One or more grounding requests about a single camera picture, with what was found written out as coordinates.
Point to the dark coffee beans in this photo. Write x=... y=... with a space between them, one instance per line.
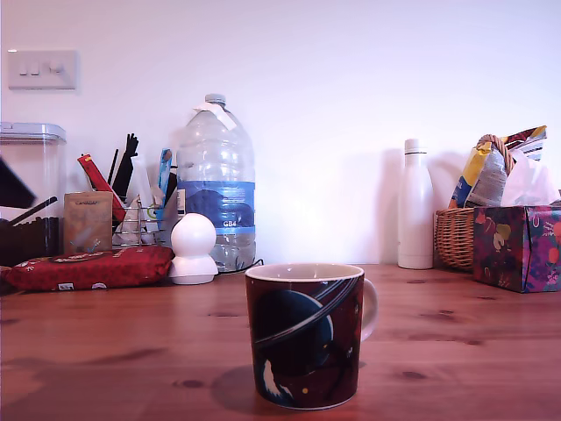
x=33 y=243

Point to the red coffee package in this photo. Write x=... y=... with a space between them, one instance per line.
x=90 y=269

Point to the clear plastic storage container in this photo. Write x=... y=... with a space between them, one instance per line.
x=33 y=136

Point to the red sachet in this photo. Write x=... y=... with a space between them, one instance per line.
x=93 y=171

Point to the brown kraft pouch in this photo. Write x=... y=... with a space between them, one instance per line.
x=87 y=223

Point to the black stirrer bundle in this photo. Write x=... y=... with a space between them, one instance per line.
x=127 y=166

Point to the white paper packet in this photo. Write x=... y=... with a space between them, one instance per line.
x=142 y=180

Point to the blue packet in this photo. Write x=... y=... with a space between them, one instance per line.
x=165 y=166

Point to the large clear water bottle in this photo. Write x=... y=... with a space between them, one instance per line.
x=217 y=175

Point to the dark red planet print mug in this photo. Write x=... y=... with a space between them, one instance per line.
x=302 y=342

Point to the white insulated bottle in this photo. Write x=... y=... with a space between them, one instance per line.
x=415 y=210

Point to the wicker basket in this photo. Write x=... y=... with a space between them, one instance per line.
x=453 y=239

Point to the yellow and grey snack bag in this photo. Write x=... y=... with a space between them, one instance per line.
x=480 y=180

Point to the floral tissue box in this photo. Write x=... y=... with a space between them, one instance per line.
x=502 y=245

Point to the white tissue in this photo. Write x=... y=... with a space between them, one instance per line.
x=528 y=184

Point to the red patterned snack bag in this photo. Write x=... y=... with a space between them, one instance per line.
x=531 y=140

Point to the white light switch plate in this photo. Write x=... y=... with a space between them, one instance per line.
x=44 y=70

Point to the small white round camera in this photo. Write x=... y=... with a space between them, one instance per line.
x=193 y=239

